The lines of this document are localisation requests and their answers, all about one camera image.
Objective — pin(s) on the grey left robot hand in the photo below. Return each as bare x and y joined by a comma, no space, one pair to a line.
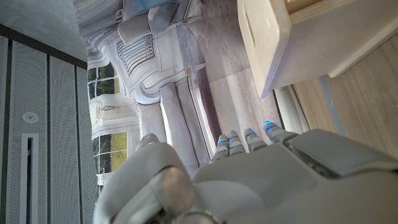
264,186

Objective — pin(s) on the wooden box with slot lid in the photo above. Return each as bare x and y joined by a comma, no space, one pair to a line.
311,40

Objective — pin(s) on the round white ceiling fixture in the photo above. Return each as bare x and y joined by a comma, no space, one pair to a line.
30,117

